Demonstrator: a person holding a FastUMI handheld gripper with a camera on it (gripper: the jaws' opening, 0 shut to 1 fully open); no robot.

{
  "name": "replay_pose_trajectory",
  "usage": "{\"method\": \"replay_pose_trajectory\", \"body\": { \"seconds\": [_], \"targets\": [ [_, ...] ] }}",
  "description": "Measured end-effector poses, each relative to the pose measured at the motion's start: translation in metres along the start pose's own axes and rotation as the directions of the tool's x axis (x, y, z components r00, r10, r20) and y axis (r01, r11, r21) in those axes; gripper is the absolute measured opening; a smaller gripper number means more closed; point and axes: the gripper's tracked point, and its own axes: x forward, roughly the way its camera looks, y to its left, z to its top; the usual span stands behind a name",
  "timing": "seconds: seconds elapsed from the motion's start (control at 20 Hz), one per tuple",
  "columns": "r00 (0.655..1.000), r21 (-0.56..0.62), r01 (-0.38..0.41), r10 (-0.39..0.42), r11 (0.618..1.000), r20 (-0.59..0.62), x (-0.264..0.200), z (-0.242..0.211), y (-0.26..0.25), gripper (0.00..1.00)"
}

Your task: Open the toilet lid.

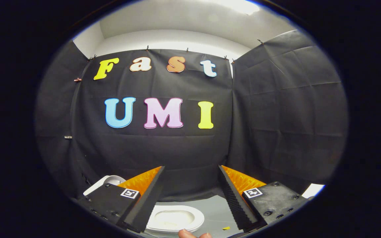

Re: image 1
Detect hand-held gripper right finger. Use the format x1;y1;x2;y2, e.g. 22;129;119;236
218;165;309;231

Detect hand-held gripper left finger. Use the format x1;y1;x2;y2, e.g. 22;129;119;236
77;166;165;233

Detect white toilet bowl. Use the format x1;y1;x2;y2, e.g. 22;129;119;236
155;211;195;231

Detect black backdrop cloth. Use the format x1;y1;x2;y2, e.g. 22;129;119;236
34;30;349;203

